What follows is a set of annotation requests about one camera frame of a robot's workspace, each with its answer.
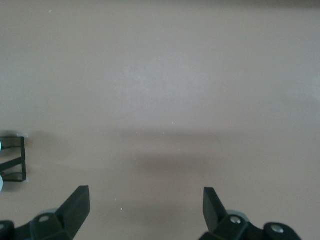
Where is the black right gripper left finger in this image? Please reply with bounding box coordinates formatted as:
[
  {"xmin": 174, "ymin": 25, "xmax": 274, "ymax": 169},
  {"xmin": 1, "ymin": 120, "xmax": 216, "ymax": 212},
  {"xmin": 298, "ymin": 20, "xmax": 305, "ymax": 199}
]
[{"xmin": 0, "ymin": 185, "xmax": 90, "ymax": 240}]

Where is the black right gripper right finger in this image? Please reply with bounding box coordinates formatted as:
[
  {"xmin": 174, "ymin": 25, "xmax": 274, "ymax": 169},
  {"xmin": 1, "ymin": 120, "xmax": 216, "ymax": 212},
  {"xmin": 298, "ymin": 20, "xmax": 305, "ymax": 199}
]
[{"xmin": 199, "ymin": 186, "xmax": 301, "ymax": 240}]

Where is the black wire cup rack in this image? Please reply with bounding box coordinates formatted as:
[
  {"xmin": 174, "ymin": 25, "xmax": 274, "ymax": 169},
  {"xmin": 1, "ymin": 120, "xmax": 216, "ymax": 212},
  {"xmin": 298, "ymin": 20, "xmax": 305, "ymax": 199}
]
[{"xmin": 0, "ymin": 136, "xmax": 28, "ymax": 183}]

